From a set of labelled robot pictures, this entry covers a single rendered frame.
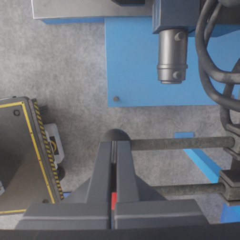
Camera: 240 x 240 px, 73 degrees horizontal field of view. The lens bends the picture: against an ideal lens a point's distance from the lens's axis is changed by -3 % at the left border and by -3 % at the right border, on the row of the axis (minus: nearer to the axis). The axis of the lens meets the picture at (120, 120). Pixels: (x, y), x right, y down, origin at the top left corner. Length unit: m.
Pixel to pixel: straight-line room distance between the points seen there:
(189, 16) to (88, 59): 0.70
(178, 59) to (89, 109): 0.73
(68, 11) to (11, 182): 1.00
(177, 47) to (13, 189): 1.12
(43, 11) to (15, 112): 0.55
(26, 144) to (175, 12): 0.89
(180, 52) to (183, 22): 0.09
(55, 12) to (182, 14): 0.68
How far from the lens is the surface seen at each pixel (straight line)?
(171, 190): 0.21
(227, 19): 0.65
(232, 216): 1.75
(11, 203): 1.28
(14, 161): 1.09
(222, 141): 0.21
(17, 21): 1.33
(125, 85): 1.02
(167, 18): 0.63
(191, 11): 0.66
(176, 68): 0.63
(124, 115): 1.17
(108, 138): 0.16
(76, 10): 1.06
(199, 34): 0.48
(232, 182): 0.23
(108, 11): 1.04
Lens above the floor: 1.14
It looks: 74 degrees down
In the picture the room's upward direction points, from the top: 176 degrees clockwise
